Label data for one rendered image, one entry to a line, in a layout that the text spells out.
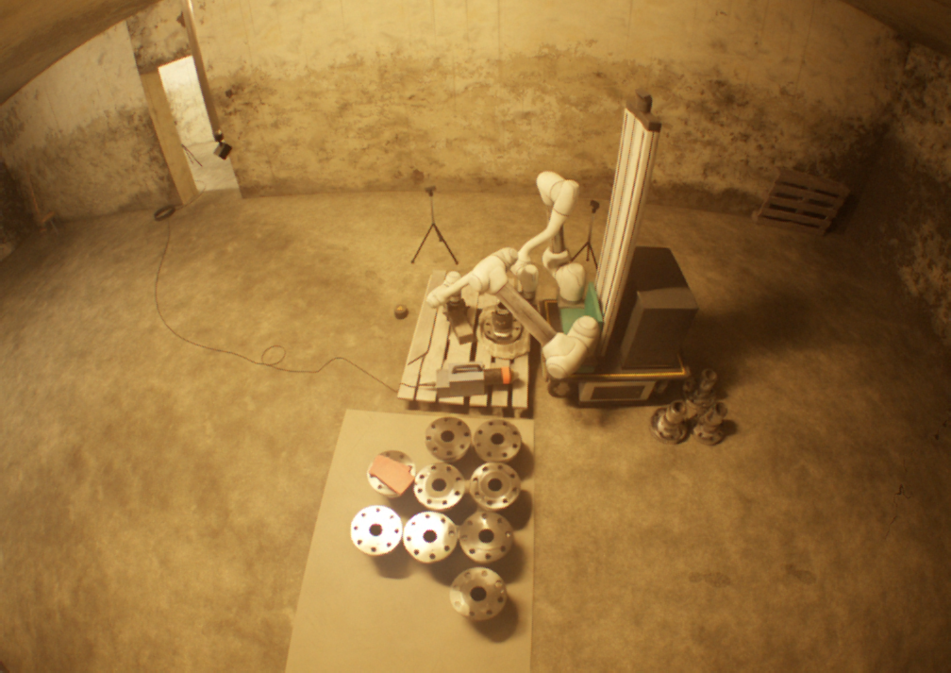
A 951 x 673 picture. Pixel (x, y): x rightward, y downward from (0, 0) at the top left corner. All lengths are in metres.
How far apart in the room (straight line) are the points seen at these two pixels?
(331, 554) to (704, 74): 5.06
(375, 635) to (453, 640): 0.39
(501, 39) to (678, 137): 2.12
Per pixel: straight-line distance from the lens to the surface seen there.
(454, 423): 2.35
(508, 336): 2.82
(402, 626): 2.30
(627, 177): 2.19
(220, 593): 2.72
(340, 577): 2.41
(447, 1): 4.34
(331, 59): 4.75
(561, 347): 2.15
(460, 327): 2.83
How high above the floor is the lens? 2.27
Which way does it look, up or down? 45 degrees down
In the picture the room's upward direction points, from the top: 2 degrees counter-clockwise
